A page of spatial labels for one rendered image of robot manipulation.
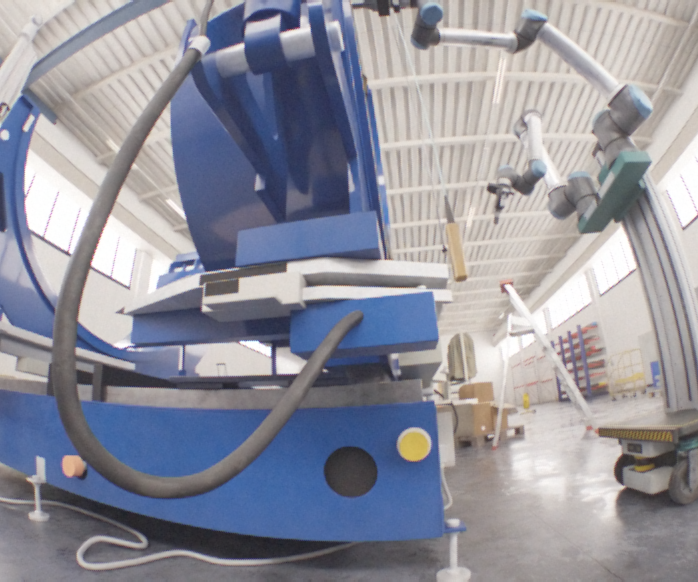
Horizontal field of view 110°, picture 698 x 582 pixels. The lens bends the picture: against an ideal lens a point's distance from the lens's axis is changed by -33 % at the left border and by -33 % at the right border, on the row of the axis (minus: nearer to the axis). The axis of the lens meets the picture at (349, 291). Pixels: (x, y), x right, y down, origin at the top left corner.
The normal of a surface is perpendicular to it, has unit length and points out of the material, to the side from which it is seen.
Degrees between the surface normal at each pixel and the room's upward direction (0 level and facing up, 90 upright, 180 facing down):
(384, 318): 90
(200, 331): 90
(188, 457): 90
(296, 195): 136
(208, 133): 123
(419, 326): 90
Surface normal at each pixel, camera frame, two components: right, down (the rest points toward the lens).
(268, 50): -0.06, 0.55
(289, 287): -0.17, -0.33
